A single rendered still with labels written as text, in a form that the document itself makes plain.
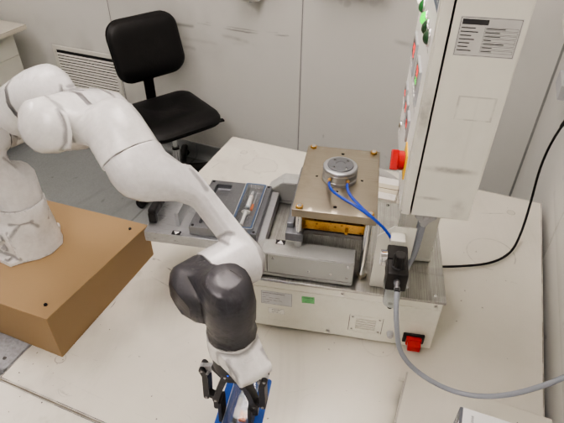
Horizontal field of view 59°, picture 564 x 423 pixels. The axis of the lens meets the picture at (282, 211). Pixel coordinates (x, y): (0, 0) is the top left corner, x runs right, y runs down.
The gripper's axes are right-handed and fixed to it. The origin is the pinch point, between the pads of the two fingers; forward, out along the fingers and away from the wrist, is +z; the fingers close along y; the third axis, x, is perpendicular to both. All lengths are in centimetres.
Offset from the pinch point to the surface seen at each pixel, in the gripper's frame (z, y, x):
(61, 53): 25, 181, -233
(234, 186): -20, 13, -50
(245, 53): 5, 51, -208
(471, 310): 4, -52, -42
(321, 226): -25.0, -11.7, -32.6
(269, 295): -7.4, -1.5, -25.7
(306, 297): -8.7, -10.3, -25.8
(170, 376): 5.0, 17.9, -7.9
